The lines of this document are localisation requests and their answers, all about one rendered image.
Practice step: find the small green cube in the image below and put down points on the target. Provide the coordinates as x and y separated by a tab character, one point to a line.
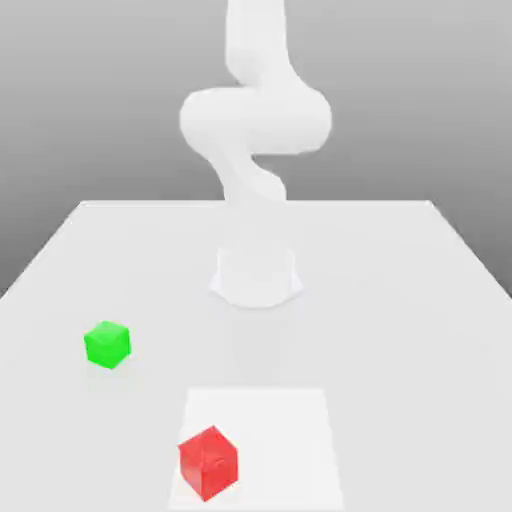
107	344

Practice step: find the small red cube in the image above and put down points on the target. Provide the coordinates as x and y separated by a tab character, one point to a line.
208	464

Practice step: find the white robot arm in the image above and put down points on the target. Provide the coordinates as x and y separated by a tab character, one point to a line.
256	120

